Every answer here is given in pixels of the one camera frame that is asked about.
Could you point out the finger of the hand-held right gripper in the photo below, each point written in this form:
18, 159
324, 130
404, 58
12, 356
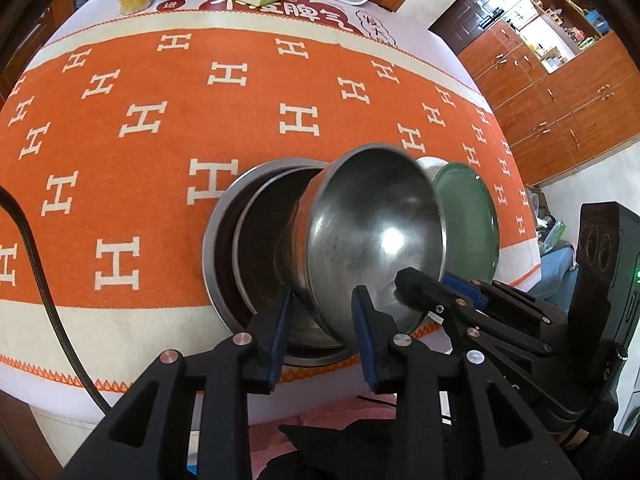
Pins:
425, 292
465, 287

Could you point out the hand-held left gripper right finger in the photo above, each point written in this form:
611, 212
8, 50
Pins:
362, 340

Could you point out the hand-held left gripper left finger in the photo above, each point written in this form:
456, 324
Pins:
280, 340

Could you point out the wide steel basin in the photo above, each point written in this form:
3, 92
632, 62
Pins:
320, 355

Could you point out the green plate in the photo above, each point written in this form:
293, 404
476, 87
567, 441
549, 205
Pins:
465, 220

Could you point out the pink steel bowl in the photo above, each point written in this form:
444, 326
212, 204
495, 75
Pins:
260, 240

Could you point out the pink cloth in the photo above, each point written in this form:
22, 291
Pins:
270, 440

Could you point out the green plastic packet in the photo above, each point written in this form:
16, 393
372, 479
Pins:
554, 237

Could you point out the dark cloth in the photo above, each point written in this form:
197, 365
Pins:
340, 452

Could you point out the orange patterned cloth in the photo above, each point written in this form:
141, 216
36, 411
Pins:
150, 185

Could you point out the wooden cabinet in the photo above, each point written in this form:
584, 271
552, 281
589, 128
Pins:
565, 110

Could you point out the shelf of small items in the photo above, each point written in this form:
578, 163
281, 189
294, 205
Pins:
560, 35

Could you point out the dark wooden door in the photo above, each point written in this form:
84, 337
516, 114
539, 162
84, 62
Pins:
475, 5

